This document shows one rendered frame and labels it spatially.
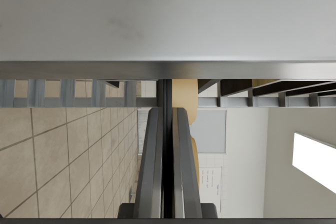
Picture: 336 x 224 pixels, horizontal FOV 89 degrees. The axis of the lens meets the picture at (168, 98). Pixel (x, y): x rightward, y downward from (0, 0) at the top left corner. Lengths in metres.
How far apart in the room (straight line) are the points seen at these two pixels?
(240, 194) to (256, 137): 1.43
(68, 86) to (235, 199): 4.77
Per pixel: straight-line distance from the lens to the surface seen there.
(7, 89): 0.69
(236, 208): 5.18
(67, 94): 0.58
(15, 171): 1.12
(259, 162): 4.80
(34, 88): 0.64
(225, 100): 0.53
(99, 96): 0.54
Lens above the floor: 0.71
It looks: level
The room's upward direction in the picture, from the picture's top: 90 degrees clockwise
